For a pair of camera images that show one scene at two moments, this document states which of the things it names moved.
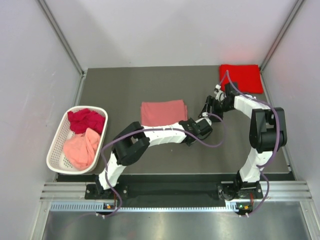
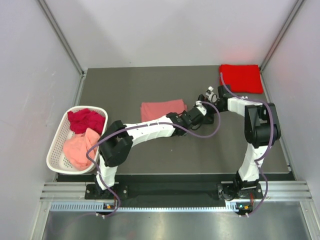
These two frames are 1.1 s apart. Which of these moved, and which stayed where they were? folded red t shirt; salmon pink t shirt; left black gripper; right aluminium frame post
Moved: left black gripper
Stayed: folded red t shirt; salmon pink t shirt; right aluminium frame post
